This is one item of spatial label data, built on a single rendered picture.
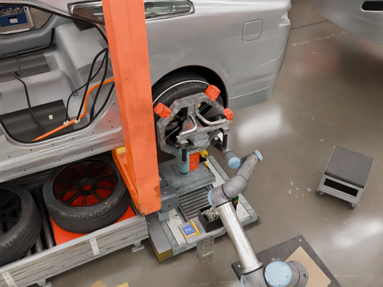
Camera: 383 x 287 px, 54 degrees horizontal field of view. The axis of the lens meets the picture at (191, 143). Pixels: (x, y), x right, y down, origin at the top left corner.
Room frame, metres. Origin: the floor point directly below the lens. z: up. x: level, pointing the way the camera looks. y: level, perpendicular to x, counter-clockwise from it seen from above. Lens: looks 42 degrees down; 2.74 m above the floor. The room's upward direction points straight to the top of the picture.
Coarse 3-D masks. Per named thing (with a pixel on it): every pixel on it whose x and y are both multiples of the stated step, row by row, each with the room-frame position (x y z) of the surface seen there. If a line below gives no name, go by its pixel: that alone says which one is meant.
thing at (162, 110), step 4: (160, 104) 2.18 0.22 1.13; (156, 108) 2.17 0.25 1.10; (160, 108) 2.15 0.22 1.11; (164, 108) 2.14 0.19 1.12; (168, 108) 2.20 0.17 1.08; (156, 112) 2.14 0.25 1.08; (160, 112) 2.13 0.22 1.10; (164, 112) 2.14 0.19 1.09; (168, 112) 2.15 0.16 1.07; (160, 116) 2.13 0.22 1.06; (164, 116) 2.14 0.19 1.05
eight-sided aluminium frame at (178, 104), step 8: (192, 96) 2.29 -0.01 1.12; (200, 96) 2.29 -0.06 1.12; (176, 104) 2.20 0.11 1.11; (184, 104) 2.22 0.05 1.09; (192, 104) 2.24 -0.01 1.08; (216, 104) 2.33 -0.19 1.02; (176, 112) 2.18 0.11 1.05; (160, 120) 2.17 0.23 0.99; (168, 120) 2.15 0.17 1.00; (216, 120) 2.38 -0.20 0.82; (160, 128) 2.12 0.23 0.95; (160, 136) 2.12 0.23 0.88; (216, 136) 2.33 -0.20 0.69; (160, 144) 2.13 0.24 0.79; (208, 144) 2.30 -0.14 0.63; (168, 152) 2.15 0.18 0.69; (176, 152) 2.18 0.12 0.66; (192, 152) 2.24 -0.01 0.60
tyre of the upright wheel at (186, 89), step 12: (180, 72) 2.52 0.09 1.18; (192, 72) 2.57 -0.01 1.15; (156, 84) 2.42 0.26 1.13; (168, 84) 2.38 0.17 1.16; (180, 84) 2.35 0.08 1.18; (192, 84) 2.36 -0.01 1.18; (204, 84) 2.41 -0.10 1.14; (156, 96) 2.31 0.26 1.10; (168, 96) 2.26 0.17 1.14; (180, 96) 2.29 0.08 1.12; (156, 120) 2.20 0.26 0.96; (156, 132) 2.20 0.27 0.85; (156, 144) 2.19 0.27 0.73; (192, 144) 2.34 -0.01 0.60
